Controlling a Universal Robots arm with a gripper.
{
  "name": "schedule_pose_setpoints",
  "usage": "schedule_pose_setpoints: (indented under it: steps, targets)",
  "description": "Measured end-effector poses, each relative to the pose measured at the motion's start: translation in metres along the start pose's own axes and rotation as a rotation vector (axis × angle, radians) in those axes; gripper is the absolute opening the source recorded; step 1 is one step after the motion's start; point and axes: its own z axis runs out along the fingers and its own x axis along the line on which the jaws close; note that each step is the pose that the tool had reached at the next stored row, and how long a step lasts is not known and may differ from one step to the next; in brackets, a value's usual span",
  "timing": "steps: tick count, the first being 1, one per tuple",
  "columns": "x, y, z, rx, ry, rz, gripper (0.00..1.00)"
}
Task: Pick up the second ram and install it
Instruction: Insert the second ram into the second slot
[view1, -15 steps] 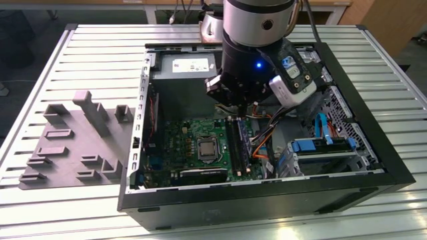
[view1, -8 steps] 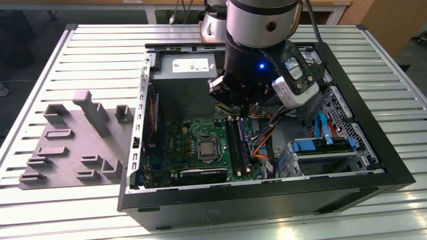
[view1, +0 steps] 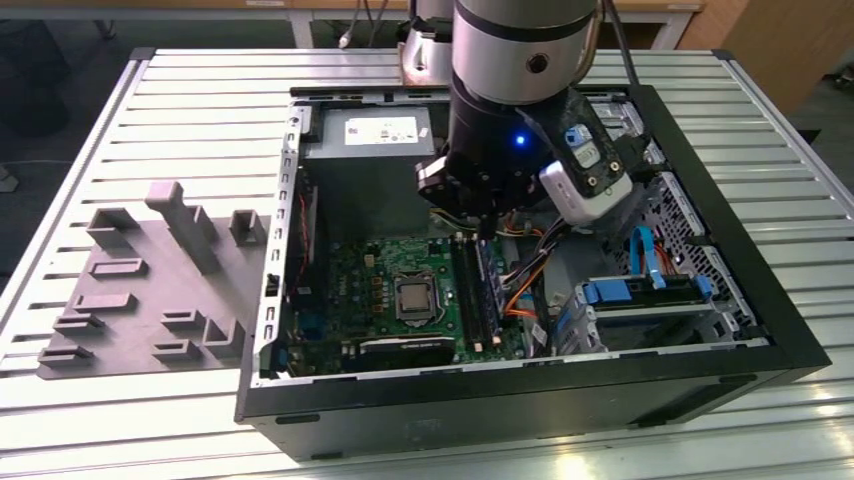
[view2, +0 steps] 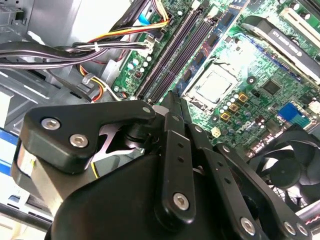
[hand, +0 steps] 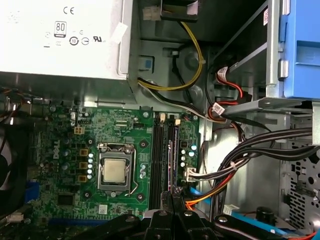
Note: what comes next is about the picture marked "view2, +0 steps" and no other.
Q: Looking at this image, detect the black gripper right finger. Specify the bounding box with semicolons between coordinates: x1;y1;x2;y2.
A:
179;99;314;240

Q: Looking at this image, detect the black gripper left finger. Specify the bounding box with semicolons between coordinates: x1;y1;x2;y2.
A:
10;90;198;225

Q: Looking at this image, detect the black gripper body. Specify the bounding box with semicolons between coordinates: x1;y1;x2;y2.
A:
43;154;243;240

